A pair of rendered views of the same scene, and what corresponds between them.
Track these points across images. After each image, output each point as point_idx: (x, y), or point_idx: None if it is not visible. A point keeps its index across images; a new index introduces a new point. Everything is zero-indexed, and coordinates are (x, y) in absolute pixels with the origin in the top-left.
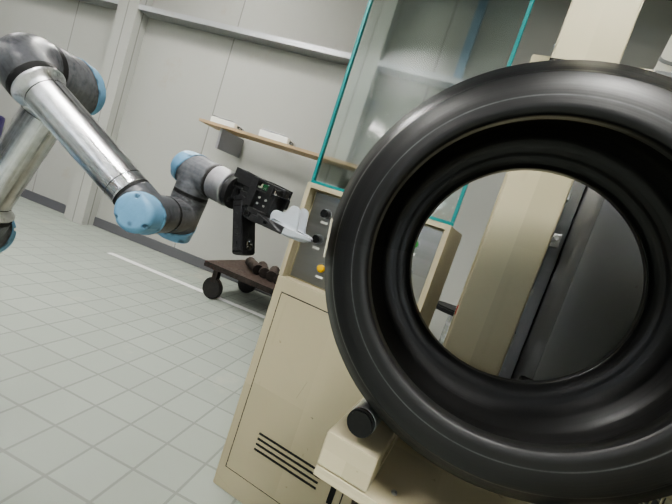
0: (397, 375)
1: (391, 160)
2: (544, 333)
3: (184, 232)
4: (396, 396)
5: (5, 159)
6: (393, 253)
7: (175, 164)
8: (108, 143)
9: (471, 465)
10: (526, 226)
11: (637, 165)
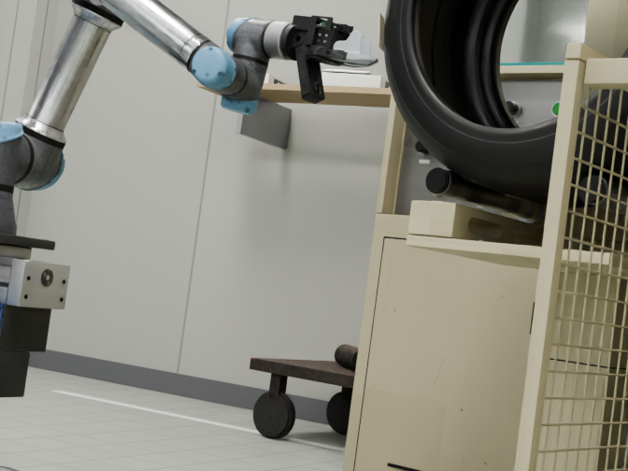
0: (449, 110)
1: None
2: None
3: (249, 98)
4: (451, 129)
5: (64, 70)
6: (475, 67)
7: (231, 32)
8: (175, 15)
9: (513, 154)
10: (623, 6)
11: None
